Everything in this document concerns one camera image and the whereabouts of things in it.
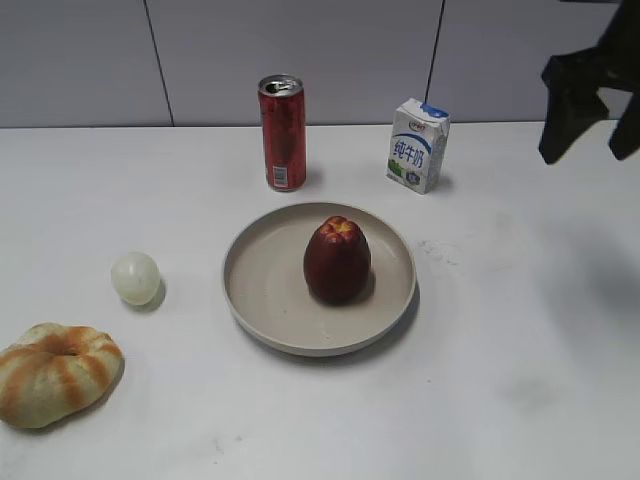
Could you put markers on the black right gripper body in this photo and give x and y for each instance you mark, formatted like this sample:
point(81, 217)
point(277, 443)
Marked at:
point(613, 62)

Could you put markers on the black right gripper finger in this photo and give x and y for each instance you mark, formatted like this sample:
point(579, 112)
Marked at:
point(625, 139)
point(570, 113)

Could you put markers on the dark red apple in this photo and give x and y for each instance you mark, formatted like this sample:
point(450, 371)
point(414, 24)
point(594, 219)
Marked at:
point(337, 261)

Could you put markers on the beige round plate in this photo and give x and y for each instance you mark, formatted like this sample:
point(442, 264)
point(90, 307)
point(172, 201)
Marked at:
point(264, 286)

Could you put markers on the white milk carton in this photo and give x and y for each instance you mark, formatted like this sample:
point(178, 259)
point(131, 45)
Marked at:
point(418, 141)

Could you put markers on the red soda can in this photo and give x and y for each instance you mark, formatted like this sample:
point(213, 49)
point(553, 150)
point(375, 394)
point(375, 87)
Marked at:
point(283, 120)

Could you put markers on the white egg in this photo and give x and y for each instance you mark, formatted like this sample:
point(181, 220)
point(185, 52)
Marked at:
point(136, 278)

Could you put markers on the orange striped bread bun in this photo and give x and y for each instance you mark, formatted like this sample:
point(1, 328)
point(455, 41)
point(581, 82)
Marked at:
point(53, 371)

